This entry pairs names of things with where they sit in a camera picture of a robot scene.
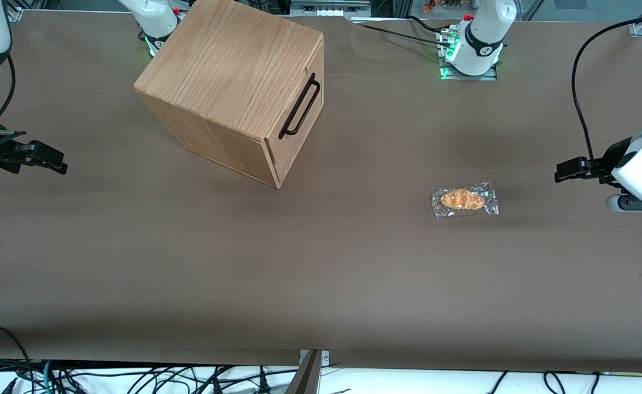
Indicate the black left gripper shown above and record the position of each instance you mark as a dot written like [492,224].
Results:
[609,158]

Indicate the wooden drawer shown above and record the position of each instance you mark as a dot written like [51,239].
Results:
[309,109]

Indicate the wooden drawer cabinet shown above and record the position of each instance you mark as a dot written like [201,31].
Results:
[217,71]

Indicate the bread roll in clear wrapper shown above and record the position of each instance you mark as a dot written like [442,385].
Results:
[463,200]

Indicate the table cover sheet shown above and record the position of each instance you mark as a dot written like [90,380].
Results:
[321,273]

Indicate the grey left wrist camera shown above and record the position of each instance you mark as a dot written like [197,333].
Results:
[635,204]

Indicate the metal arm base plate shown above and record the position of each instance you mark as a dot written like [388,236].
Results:
[488,75]

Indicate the aluminium frame profile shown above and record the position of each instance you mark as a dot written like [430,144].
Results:
[326,8]

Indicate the small metal bracket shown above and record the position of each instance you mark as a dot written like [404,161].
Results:
[325,358]

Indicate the grey camera mount bar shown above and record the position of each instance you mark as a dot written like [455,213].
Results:
[305,380]

